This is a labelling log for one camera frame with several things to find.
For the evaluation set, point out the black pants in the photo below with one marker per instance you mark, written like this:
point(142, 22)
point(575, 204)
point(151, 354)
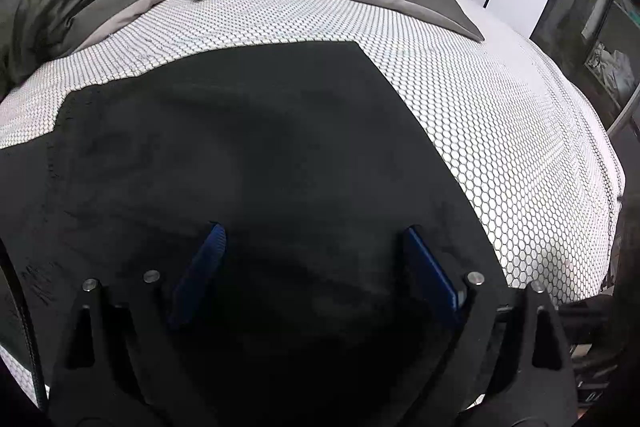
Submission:
point(309, 159)

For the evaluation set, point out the dark shelving unit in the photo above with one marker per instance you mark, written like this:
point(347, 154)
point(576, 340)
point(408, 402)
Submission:
point(596, 45)

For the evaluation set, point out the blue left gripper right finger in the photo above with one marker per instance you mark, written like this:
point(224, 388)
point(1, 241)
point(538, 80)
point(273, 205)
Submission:
point(432, 281)

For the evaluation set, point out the white mattress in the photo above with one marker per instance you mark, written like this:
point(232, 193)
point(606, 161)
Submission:
point(526, 147)

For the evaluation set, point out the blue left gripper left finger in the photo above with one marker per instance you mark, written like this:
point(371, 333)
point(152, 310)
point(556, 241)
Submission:
point(203, 265)

